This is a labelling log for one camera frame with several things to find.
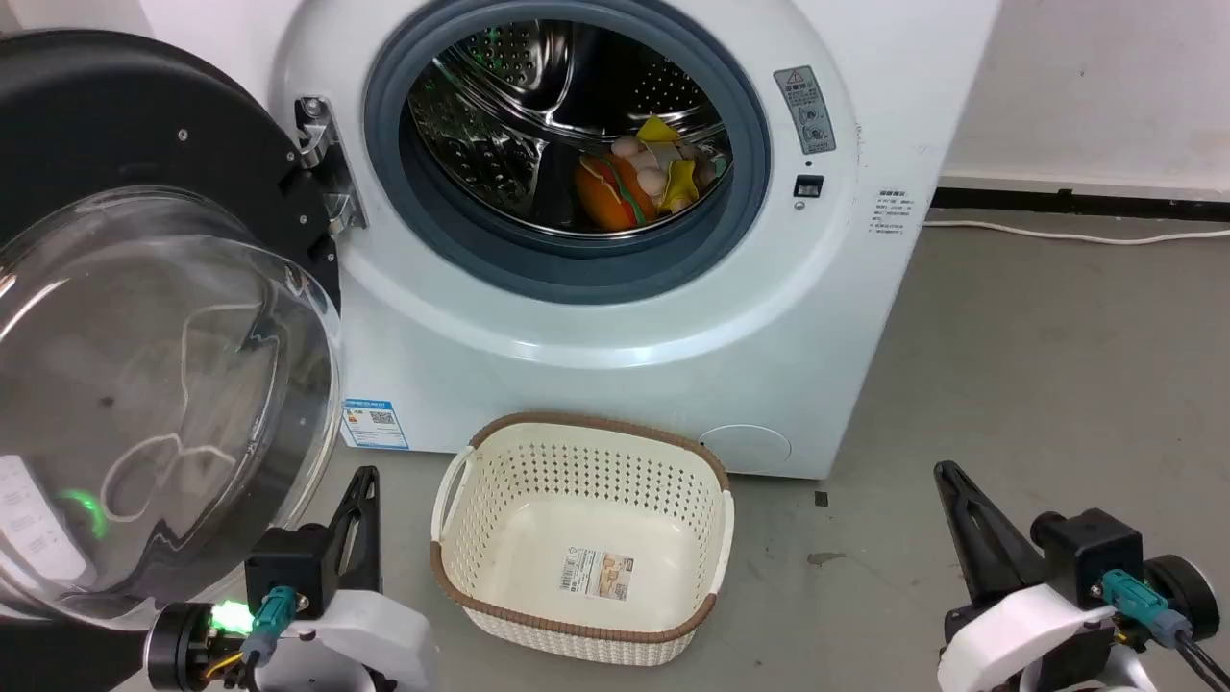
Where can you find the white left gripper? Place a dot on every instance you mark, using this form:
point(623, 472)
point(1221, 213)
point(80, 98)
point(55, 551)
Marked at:
point(370, 644)

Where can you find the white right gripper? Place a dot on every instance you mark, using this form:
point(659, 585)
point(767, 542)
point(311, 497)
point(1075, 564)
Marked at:
point(1019, 639)

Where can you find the black washer door glass bowl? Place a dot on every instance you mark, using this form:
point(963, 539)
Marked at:
point(96, 115)

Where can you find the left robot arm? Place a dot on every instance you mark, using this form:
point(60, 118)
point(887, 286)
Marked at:
point(178, 644)

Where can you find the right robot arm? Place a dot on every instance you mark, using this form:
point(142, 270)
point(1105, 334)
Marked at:
point(1187, 591)

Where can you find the white front-load washing machine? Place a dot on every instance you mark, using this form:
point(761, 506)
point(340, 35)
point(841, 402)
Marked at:
point(577, 384)

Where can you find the metal door hinge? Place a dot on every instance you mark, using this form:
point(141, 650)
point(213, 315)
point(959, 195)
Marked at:
point(322, 144)

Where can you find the blue energy label sticker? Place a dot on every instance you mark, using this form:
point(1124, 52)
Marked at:
point(375, 425)

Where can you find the cream plastic laundry basket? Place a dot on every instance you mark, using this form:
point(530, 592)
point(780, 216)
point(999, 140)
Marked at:
point(500, 500)

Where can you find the paper product label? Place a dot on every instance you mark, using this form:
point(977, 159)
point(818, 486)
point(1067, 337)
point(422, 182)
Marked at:
point(597, 574)

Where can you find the round white filter cover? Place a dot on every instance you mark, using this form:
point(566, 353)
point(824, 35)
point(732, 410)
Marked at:
point(745, 450)

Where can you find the small white text label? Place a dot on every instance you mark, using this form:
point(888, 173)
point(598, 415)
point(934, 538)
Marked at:
point(891, 211)

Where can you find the black baseboard strip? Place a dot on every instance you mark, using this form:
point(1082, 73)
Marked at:
point(1105, 204)

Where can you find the plush hamburger toy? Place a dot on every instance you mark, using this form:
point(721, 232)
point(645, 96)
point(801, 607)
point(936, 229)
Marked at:
point(605, 197)

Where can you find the stainless steel washer drum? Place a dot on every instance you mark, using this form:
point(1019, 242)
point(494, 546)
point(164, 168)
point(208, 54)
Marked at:
point(500, 96)

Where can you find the grey warning sticker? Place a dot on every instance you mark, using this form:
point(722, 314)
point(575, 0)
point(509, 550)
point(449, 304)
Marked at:
point(805, 111)

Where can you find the yellow and beige plush doll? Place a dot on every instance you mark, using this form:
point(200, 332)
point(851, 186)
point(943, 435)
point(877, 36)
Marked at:
point(676, 181)

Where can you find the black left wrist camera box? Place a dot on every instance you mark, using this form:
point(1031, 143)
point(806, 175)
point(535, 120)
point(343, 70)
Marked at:
point(288, 567)

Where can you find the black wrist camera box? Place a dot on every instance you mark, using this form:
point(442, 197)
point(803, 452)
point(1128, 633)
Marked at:
point(1091, 553)
point(288, 567)

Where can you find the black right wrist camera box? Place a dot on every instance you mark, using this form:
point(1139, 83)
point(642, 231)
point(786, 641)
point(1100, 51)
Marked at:
point(1091, 553)

